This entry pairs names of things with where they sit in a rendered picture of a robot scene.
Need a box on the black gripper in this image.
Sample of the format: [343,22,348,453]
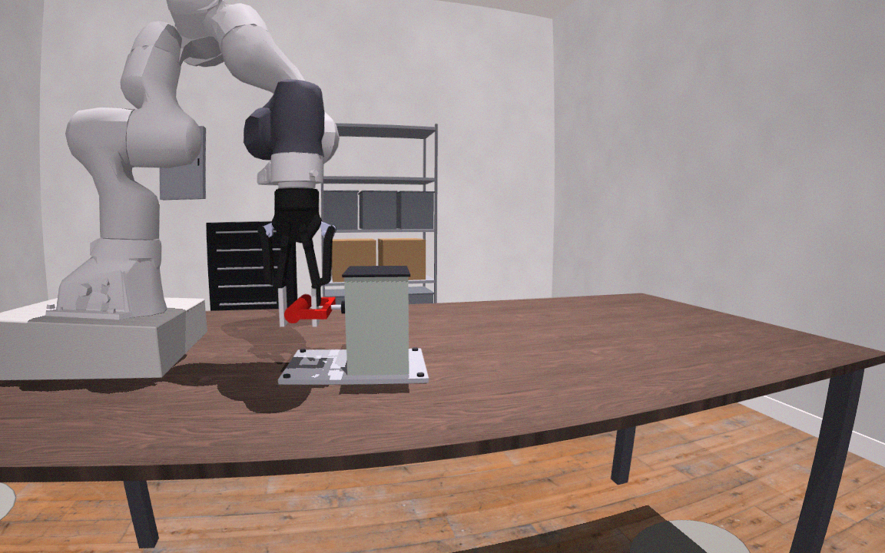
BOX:
[257,188,336,326]

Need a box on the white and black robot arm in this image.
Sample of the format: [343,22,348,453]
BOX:
[45,0,340,320]

